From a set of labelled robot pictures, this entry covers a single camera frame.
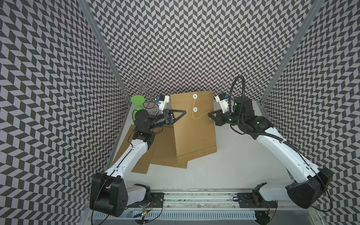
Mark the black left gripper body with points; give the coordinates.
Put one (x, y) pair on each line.
(160, 119)

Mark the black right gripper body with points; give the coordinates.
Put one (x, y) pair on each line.
(232, 117)

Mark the brown file bag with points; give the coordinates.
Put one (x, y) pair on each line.
(132, 156)
(164, 153)
(195, 134)

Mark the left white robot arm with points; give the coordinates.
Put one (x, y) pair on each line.
(117, 185)

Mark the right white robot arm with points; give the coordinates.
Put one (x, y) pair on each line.
(309, 182)

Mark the green plastic goblet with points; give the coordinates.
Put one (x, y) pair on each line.
(138, 100)

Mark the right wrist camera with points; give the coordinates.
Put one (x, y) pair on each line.
(223, 100)

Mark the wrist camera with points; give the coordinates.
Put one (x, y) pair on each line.
(162, 100)
(223, 100)

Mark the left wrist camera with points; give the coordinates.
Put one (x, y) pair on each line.
(162, 100)

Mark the metal wire cup rack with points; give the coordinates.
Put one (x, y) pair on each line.
(145, 89)

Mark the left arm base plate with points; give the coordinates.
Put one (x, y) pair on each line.
(152, 200)

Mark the aluminium front rail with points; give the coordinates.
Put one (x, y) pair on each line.
(181, 200)

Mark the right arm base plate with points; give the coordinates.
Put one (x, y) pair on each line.
(254, 200)

